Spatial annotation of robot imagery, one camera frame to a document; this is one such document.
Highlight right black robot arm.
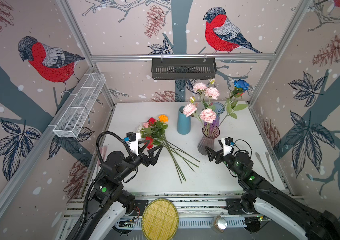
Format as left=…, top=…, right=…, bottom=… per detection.
left=205, top=138, right=340, bottom=240

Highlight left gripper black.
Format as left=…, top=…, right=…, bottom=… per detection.
left=116, top=137, right=162, bottom=182

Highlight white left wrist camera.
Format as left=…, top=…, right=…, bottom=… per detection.
left=124, top=132, right=141, bottom=156

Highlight black hanging basket shelf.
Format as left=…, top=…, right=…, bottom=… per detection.
left=152, top=58, right=217, bottom=80

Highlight yellow woven bamboo tray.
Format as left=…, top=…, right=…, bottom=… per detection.
left=142, top=199, right=179, bottom=240

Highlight blue purple glass vase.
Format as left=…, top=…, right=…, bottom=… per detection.
left=212, top=102, right=225, bottom=127

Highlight red artificial rose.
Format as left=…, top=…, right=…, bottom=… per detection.
left=218, top=88, right=248, bottom=126

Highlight white wire mesh basket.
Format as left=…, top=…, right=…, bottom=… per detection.
left=53, top=73, right=106, bottom=138

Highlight dark red carnation stem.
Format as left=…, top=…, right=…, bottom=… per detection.
left=144, top=137, right=186, bottom=183

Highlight blue artificial rose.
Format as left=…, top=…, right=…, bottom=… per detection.
left=226, top=79, right=250, bottom=102

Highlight pink grey glass vase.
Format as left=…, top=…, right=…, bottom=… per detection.
left=197, top=123, right=220, bottom=156

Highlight orange artificial rose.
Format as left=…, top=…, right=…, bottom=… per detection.
left=159, top=115, right=169, bottom=123

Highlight pink silicone tongs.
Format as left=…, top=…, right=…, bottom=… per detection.
left=98, top=146, right=108, bottom=167

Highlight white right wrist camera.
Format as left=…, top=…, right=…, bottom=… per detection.
left=221, top=137, right=234, bottom=157

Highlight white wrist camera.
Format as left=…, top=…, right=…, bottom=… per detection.
left=221, top=137, right=234, bottom=157
left=124, top=132, right=141, bottom=156

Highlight teal ceramic vase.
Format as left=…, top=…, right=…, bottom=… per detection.
left=177, top=106, right=191, bottom=135

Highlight pink carnation bunch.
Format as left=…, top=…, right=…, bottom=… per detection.
left=182, top=97, right=217, bottom=136
left=193, top=82, right=220, bottom=109

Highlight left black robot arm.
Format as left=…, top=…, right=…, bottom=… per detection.
left=66, top=131, right=163, bottom=240

